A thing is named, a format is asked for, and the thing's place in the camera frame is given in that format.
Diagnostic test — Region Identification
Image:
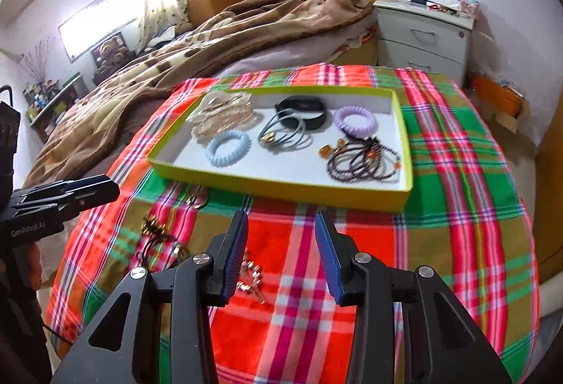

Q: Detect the black teal bead hair tie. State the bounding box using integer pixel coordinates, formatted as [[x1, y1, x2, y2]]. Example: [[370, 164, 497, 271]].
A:
[[137, 233, 193, 270]]

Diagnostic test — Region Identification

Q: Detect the gold chain hair clip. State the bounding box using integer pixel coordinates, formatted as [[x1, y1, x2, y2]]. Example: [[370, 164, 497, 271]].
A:
[[237, 252, 266, 304]]

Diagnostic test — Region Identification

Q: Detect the black gold bow hair tie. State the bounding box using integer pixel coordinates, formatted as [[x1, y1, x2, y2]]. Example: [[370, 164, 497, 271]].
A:
[[141, 215, 171, 241]]

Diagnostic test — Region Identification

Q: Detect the light blue spiral hair tie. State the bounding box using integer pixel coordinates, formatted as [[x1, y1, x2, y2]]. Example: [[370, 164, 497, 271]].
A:
[[205, 129, 252, 168]]

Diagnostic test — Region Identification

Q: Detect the pearl hair claw clip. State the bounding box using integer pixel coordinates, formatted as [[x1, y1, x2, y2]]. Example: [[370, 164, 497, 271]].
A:
[[185, 91, 254, 139]]

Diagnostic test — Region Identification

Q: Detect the grey flower hair tie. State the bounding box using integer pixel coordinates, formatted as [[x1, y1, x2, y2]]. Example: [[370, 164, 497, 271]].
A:
[[257, 108, 313, 152]]

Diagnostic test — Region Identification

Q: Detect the dark beaded bracelet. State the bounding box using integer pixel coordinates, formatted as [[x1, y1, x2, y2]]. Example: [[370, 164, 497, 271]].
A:
[[318, 136, 403, 184]]

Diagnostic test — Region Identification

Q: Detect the black smart band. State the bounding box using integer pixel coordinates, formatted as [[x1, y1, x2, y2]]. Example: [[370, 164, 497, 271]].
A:
[[275, 95, 328, 131]]

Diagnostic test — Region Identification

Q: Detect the purple spiral hair tie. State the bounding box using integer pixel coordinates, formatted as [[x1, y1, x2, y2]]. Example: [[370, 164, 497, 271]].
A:
[[332, 105, 380, 139]]

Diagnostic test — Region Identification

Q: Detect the brown patterned blanket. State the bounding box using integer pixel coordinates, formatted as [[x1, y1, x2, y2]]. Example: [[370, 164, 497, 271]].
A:
[[24, 0, 373, 188]]

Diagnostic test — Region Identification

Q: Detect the plaid bed cloth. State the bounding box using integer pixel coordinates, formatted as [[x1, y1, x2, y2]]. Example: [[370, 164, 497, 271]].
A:
[[45, 64, 540, 383]]

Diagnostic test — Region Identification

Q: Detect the low side shelf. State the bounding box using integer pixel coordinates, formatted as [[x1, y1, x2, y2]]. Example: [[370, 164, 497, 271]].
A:
[[24, 72, 89, 143]]

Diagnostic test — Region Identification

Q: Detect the wooden door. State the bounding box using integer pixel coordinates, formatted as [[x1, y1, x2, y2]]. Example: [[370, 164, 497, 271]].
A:
[[532, 97, 563, 283]]

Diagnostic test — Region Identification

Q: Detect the yellow-green shallow box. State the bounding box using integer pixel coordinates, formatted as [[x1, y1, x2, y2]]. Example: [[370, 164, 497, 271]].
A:
[[147, 86, 413, 213]]

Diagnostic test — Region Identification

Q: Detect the orange cardboard box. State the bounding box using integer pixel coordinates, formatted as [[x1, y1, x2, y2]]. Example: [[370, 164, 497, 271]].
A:
[[470, 75, 531, 134]]

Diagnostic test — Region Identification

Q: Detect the grey bedside cabinet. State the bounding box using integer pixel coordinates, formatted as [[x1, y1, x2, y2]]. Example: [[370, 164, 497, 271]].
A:
[[374, 0, 474, 86]]

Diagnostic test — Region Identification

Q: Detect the small gold ring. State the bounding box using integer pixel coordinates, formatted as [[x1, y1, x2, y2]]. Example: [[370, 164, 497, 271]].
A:
[[186, 188, 210, 211]]

